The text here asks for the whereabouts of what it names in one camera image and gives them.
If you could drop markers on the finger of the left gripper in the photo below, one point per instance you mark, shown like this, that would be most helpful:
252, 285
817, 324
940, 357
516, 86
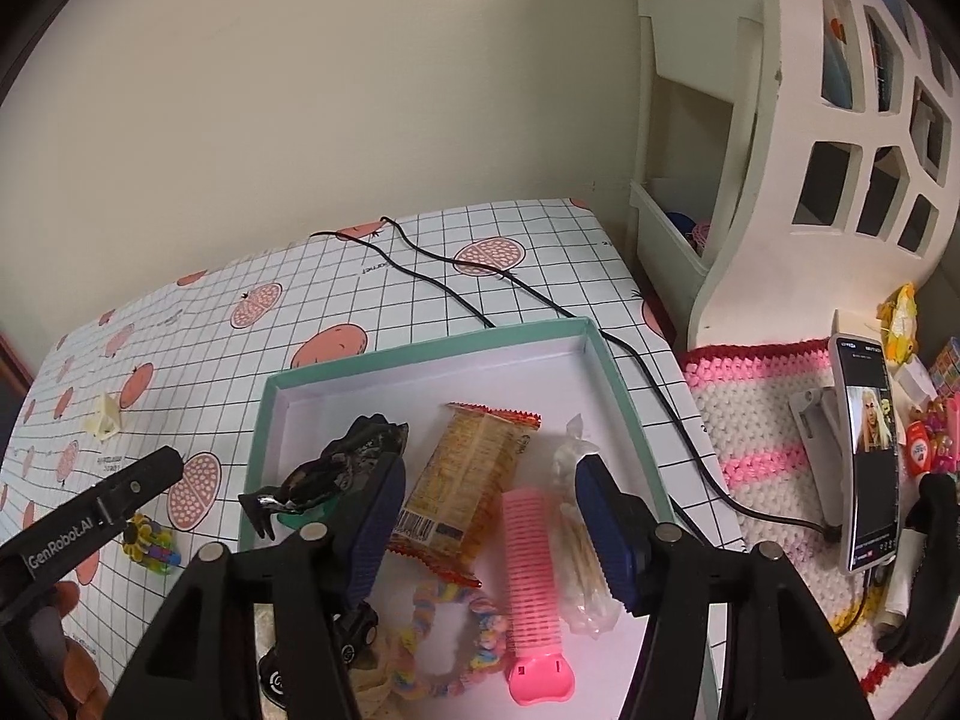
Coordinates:
130, 489

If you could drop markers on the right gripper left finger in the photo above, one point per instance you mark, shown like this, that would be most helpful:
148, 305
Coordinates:
197, 659

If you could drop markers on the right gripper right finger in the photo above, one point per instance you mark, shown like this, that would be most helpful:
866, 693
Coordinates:
782, 660

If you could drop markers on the yellow multicolour fidget spinner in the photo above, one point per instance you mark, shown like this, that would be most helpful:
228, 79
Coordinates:
151, 545

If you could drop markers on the cream small hair clip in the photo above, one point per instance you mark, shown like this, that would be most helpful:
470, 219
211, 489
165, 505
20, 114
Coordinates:
105, 421

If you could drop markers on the black toy car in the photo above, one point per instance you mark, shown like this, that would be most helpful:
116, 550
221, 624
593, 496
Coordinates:
346, 645

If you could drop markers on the cream lace scrunchie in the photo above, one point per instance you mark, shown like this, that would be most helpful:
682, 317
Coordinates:
376, 676

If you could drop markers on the green translucent toy figure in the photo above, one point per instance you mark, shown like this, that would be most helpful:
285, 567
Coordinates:
318, 514

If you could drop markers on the cotton swabs plastic bag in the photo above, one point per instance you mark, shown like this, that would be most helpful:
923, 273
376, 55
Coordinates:
584, 600

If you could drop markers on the pink hair roller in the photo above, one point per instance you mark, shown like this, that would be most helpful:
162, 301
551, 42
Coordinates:
539, 672

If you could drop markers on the black claw hair clip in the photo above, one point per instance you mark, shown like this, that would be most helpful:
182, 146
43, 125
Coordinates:
342, 468

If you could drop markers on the rainbow pastel scrunchie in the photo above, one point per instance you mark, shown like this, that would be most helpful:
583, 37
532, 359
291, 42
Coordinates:
456, 638

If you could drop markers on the orange snack bar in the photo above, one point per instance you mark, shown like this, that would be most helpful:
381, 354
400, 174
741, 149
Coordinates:
456, 501

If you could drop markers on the person's left hand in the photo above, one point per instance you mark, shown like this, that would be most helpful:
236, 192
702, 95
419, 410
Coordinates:
87, 696

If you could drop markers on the pomegranate grid tablecloth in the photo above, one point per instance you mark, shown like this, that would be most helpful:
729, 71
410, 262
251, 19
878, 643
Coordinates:
251, 369

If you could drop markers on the white phone stand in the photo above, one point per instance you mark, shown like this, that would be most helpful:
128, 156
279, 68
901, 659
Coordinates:
816, 415

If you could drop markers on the red white small bottle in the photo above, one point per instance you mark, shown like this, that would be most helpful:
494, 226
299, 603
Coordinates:
919, 453

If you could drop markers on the pink white crochet blanket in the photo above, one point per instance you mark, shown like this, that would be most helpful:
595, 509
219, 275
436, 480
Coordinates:
743, 395

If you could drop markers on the smartphone on stand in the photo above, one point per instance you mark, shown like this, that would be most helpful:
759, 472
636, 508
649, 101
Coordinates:
870, 465

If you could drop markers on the yellow snack packet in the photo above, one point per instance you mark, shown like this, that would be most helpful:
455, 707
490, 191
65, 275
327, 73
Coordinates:
898, 318

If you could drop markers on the teal shallow box tray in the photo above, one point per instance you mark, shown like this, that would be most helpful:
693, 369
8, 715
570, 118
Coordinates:
557, 369

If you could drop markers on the white cutout headboard shelf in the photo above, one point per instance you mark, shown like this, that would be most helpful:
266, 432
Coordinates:
839, 180

